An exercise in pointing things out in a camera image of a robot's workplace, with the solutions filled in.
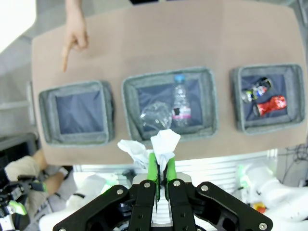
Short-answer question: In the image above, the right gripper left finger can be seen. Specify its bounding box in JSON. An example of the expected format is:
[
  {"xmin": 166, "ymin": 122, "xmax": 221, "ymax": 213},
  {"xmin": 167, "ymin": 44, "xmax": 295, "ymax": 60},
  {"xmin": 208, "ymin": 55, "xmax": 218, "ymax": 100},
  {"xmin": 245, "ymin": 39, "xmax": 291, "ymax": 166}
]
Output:
[{"xmin": 52, "ymin": 152, "xmax": 161, "ymax": 231}]

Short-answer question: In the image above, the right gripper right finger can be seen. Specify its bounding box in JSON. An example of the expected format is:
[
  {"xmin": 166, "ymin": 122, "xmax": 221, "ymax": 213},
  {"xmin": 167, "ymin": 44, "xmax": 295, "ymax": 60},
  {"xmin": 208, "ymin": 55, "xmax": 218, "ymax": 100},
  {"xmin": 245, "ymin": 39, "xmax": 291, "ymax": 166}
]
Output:
[{"xmin": 164, "ymin": 157, "xmax": 274, "ymax": 231}]

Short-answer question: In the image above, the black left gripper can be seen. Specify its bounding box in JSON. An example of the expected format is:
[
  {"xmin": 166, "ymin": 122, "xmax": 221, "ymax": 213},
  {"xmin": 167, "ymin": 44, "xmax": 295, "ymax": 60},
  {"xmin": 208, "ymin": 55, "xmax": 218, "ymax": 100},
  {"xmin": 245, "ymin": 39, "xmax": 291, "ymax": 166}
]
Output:
[{"xmin": 0, "ymin": 179, "xmax": 48, "ymax": 216}]

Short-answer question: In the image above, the white paper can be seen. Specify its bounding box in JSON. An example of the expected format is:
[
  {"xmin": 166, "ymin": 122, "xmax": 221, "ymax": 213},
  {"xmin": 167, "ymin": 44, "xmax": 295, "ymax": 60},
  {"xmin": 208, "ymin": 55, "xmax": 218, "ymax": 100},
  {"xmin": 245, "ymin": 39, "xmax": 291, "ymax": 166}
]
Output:
[{"xmin": 117, "ymin": 128, "xmax": 181, "ymax": 175}]

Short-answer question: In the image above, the crushed clear plastic bottle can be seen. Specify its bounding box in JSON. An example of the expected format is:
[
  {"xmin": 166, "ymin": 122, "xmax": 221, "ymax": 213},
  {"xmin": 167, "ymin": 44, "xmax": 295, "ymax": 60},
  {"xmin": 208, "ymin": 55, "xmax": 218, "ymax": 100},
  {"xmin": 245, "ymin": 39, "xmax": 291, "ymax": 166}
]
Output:
[{"xmin": 140, "ymin": 101, "xmax": 173, "ymax": 132}]

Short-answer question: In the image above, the pink label water bottle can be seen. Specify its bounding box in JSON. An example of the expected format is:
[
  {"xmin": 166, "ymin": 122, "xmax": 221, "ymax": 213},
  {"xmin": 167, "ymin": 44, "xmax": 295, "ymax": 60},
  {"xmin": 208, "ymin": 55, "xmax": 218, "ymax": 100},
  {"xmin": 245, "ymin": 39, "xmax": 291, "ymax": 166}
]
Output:
[{"xmin": 172, "ymin": 74, "xmax": 193, "ymax": 127}]

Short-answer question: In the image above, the crushed red soda can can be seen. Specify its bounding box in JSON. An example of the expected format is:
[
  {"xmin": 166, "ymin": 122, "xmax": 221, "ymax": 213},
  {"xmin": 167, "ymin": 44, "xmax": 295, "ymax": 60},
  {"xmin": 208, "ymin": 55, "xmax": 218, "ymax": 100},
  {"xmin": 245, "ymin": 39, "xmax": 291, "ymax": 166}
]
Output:
[{"xmin": 252, "ymin": 95, "xmax": 287, "ymax": 118}]

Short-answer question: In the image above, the crushed dark drink can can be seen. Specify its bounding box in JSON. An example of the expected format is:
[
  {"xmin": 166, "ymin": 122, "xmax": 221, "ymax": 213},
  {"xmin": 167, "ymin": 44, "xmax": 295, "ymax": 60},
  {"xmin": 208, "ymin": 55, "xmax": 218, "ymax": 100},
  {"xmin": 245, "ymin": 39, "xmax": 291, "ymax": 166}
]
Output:
[{"xmin": 242, "ymin": 77, "xmax": 274, "ymax": 104}]

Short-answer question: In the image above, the person's right forearm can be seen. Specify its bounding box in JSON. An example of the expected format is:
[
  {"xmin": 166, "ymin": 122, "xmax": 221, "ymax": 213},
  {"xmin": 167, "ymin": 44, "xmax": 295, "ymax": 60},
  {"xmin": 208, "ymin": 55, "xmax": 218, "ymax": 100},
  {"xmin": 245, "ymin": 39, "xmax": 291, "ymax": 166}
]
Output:
[{"xmin": 64, "ymin": 0, "xmax": 88, "ymax": 32}]

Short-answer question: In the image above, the person's right hand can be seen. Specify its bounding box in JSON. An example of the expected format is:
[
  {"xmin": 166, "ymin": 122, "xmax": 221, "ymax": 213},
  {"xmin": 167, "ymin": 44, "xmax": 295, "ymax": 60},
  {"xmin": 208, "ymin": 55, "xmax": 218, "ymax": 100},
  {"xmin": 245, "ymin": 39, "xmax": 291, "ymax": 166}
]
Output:
[{"xmin": 62, "ymin": 30, "xmax": 90, "ymax": 73}]

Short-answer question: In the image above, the seated person brown shirt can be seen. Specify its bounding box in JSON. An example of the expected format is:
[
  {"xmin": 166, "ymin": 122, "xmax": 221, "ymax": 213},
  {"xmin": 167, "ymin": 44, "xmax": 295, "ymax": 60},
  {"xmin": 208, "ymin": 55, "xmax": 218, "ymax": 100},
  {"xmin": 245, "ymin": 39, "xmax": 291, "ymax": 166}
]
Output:
[{"xmin": 4, "ymin": 149, "xmax": 73, "ymax": 217}]

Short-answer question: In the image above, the yellow red emergency stop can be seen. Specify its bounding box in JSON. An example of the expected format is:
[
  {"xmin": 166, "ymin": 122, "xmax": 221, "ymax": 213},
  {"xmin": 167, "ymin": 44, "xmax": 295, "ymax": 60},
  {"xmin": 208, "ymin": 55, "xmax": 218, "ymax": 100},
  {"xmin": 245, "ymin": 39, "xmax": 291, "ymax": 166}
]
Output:
[{"xmin": 251, "ymin": 202, "xmax": 268, "ymax": 215}]

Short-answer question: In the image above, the grey fabric basket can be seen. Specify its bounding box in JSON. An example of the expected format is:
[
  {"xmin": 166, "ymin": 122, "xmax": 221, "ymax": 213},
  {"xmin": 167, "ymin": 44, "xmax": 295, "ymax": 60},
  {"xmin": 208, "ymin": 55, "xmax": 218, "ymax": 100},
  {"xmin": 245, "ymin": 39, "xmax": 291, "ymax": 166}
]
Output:
[
  {"xmin": 231, "ymin": 64, "xmax": 306, "ymax": 135},
  {"xmin": 121, "ymin": 67, "xmax": 219, "ymax": 142},
  {"xmin": 38, "ymin": 80, "xmax": 116, "ymax": 147}
]

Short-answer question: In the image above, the white side table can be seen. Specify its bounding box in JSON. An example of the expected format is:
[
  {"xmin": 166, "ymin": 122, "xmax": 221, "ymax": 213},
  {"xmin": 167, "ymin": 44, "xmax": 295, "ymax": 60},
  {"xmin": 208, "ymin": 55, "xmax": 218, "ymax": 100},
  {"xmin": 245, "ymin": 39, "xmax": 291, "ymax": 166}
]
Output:
[{"xmin": 0, "ymin": 0, "xmax": 38, "ymax": 55}]

